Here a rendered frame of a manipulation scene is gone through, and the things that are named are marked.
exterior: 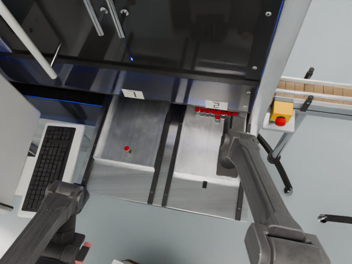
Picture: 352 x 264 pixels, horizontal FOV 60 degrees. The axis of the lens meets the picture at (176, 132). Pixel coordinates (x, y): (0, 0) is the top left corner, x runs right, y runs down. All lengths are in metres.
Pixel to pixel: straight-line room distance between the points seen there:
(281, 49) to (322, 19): 2.13
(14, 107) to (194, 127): 0.76
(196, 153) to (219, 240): 0.93
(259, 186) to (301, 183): 1.65
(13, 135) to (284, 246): 1.22
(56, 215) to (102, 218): 1.48
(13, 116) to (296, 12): 1.14
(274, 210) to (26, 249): 0.46
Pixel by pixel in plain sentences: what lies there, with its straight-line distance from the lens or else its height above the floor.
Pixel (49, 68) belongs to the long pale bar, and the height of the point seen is 1.24.
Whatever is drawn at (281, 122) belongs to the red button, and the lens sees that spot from 1.22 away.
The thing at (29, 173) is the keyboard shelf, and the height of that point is 0.80.
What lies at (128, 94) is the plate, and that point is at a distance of 1.28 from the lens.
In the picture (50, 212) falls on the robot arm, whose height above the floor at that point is 1.43.
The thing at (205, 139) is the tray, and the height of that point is 0.88.
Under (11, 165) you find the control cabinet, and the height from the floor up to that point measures 0.89.
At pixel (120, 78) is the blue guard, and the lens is 1.20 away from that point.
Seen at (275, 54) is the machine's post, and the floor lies 1.36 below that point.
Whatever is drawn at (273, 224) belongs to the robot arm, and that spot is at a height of 1.58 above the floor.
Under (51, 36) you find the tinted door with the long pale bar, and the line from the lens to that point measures 1.15.
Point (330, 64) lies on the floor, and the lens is 2.76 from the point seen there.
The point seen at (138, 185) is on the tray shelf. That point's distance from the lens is 1.27.
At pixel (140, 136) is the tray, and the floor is 0.88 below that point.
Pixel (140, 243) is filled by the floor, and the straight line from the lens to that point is 2.13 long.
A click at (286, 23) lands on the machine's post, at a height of 1.48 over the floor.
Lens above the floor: 2.08
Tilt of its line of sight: 65 degrees down
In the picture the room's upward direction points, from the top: 11 degrees counter-clockwise
